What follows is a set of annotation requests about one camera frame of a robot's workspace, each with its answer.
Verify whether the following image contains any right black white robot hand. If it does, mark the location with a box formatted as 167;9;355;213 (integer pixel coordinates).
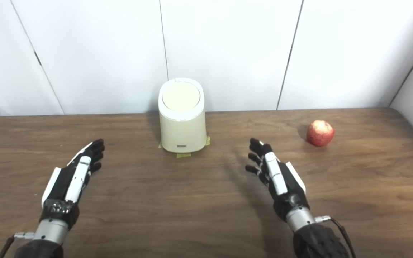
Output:
245;138;309;221

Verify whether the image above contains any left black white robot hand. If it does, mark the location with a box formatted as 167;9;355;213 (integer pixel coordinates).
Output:
41;139;105;230

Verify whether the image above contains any red apple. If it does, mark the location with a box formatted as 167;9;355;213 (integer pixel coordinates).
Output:
307;120;335;147

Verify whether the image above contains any cream round bin lid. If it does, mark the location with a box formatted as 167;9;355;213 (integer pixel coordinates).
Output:
162;81;200;111

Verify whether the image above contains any cream-colored bin body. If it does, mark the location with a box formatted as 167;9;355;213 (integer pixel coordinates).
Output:
158;78;207;153

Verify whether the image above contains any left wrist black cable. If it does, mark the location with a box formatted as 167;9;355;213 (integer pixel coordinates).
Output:
0;232;35;258

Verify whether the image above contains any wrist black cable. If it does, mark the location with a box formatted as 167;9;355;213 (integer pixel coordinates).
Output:
0;232;35;258
315;215;357;258

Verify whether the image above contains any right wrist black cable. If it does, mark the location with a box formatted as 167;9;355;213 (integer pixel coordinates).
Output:
315;215;357;258

